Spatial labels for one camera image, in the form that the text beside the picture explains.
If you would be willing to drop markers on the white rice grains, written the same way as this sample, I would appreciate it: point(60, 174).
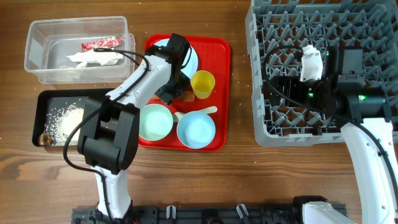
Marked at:
point(61, 121)

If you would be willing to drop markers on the white tissue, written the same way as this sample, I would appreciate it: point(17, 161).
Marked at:
point(83, 59)

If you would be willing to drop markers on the clear plastic waste bin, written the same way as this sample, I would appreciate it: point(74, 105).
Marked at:
point(50, 43)

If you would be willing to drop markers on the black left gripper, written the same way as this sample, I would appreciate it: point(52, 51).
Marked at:
point(165, 96)

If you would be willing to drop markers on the red snack wrapper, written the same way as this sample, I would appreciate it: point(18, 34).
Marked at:
point(108, 42)

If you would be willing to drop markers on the white plastic spoon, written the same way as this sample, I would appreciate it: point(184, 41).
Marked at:
point(209, 110)

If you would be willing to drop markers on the large light blue plate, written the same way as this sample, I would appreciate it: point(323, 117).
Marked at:
point(190, 63)

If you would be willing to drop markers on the red plastic tray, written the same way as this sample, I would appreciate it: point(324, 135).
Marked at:
point(214, 56)

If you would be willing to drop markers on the light blue bowl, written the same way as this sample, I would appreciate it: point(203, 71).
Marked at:
point(196, 130)

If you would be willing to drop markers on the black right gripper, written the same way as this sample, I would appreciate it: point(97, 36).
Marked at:
point(290, 83)

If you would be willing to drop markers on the yellow plastic cup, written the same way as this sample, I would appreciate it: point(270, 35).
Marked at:
point(202, 83)

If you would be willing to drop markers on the orange carrot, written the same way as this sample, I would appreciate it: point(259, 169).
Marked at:
point(188, 96)

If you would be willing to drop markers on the brown walnut food scrap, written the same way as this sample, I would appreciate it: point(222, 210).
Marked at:
point(45, 139)

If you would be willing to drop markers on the mint green bowl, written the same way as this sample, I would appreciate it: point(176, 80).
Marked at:
point(156, 122)

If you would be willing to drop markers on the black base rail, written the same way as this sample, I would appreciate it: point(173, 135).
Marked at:
point(202, 215)

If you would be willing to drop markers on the grey dishwasher rack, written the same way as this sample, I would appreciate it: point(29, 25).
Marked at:
point(371, 25)

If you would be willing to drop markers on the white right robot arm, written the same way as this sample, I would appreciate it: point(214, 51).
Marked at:
point(336, 87)

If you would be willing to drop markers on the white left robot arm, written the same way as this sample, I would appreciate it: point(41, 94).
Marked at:
point(109, 130)

